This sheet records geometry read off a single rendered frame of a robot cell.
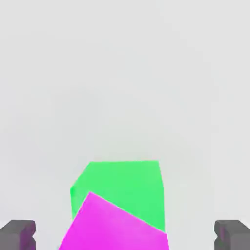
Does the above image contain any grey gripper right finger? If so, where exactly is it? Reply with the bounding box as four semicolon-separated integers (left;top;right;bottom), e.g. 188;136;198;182
214;219;250;250

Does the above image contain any small magenta cube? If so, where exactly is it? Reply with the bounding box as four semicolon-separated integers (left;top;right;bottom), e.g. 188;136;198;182
58;191;170;250

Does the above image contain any small green cube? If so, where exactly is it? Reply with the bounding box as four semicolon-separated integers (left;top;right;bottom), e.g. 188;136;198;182
70;160;166;233

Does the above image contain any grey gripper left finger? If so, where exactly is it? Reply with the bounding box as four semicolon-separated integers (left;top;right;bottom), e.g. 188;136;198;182
0;219;37;250

